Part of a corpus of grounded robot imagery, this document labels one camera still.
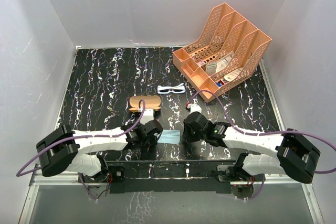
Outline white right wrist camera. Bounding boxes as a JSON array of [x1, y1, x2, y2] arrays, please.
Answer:
[[186, 103, 202, 114]]

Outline brown glasses case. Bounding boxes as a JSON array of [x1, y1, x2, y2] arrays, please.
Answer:
[[129, 95, 161, 112]]

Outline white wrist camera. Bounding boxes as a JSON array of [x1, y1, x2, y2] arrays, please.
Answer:
[[186, 103, 202, 114], [139, 109, 154, 125]]

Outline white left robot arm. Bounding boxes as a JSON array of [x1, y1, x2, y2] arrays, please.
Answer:
[[36, 120, 163, 182]]

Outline peach plastic desk organizer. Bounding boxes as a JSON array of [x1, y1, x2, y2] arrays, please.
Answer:
[[173, 3, 271, 102]]

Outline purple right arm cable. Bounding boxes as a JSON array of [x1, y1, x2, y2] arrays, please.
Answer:
[[188, 89, 336, 175]]

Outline light blue cleaning cloth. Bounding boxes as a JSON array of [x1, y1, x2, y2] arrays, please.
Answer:
[[158, 130, 181, 144]]

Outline aluminium frame rail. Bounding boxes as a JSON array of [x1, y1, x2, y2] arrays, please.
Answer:
[[28, 162, 313, 185]]

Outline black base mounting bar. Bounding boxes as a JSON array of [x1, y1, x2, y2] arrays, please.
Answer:
[[78, 159, 266, 196]]

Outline white round disc item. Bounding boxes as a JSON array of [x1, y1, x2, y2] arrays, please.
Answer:
[[224, 68, 242, 82]]

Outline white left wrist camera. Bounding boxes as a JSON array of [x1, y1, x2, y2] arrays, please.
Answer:
[[139, 109, 154, 125]]

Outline red and blue small items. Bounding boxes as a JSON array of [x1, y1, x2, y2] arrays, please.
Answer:
[[215, 81, 225, 87]]

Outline grey folded pouch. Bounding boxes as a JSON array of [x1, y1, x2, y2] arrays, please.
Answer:
[[205, 62, 217, 76]]

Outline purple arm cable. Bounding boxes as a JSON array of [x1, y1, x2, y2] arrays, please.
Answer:
[[16, 100, 147, 178], [188, 89, 336, 175]]

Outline white sunglasses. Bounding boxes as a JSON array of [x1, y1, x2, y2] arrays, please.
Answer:
[[157, 83, 185, 94]]

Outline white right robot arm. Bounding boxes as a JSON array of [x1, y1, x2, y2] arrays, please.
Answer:
[[183, 111, 320, 184]]

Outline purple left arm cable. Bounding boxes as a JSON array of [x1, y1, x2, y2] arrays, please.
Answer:
[[16, 100, 147, 178]]

